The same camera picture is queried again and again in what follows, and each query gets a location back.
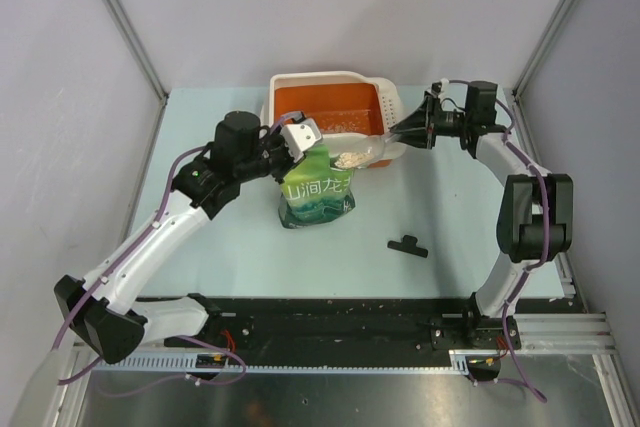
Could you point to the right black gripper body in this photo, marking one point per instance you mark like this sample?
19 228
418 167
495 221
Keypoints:
444 123

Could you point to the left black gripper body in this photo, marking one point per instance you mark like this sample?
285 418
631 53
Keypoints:
274 158

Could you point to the green litter bag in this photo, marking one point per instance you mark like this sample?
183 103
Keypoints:
315 192

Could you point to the clear plastic scoop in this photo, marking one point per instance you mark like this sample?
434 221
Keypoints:
362 151

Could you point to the orange and cream litter box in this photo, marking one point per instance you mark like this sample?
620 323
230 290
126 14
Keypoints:
346 106

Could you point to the black bag clip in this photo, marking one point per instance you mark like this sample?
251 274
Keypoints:
409 245

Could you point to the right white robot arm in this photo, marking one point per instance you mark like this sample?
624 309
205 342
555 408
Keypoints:
535 219

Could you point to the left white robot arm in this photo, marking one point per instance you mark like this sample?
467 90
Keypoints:
103 308

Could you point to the beige cat litter granules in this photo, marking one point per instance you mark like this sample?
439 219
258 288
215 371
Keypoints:
352 160

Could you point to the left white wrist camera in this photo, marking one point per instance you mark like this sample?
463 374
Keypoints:
301 137

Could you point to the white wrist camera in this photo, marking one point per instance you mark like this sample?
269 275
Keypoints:
301 137
439 88

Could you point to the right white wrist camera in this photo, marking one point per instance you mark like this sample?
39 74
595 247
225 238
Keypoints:
439 88

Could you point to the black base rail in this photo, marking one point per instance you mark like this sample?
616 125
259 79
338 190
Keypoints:
338 330

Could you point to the white slotted cable duct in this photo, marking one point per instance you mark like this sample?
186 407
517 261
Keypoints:
448 362

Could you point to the right aluminium frame post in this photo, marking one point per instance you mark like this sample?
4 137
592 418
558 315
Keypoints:
543 47

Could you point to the aluminium frame post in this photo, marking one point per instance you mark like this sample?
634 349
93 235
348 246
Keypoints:
543 47
136 48

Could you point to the aluminium side rail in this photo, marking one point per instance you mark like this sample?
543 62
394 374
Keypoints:
577 334

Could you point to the left aluminium frame post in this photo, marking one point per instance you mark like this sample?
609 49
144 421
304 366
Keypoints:
136 48

